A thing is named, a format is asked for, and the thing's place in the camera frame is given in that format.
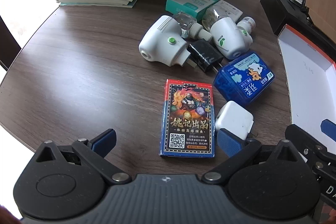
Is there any orange and white cardboard box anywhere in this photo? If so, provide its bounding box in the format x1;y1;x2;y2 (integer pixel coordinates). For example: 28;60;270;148
277;24;336;132

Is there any playing card box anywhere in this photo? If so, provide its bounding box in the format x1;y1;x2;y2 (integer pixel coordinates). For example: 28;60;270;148
159;79;216;158

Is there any teal bandage box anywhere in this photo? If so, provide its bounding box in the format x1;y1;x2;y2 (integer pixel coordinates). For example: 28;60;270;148
165;0;219;20

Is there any black monitor riser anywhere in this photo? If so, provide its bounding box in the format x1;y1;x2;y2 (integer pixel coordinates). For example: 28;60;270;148
260;0;336;42

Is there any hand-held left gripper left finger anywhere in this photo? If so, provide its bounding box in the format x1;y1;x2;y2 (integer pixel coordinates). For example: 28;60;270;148
26;129;132;185

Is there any white pill bottle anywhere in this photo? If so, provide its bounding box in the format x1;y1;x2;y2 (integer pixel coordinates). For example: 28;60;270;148
236;17;256;34

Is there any blue plastic box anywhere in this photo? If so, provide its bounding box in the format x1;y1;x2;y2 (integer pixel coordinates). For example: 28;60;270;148
213;51;275;103

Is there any white charger plug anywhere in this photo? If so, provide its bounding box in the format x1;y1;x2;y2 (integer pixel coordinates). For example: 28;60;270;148
215;101;255;140

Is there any black charger plug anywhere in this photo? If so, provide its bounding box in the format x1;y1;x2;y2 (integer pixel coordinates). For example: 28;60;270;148
187;39;224;74

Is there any white heater with clear bottle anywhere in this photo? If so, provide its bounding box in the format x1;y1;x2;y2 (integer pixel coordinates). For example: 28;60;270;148
202;7;254;60

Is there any white mosquito repellent heater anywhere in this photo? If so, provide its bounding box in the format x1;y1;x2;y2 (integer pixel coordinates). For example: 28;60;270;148
139;15;197;69

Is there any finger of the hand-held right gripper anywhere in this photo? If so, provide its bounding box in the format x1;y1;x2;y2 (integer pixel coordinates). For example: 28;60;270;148
321;119;336;141
285;124;336;164

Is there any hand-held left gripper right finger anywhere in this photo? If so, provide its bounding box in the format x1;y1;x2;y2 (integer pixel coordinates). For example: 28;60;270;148
201;128;309;185

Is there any white medicine box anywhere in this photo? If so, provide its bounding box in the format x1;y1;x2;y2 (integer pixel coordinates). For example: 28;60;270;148
210;0;243;23

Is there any clear liquid refill bottle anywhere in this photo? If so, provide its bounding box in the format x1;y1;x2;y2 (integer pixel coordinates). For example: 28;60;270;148
172;12;213;39

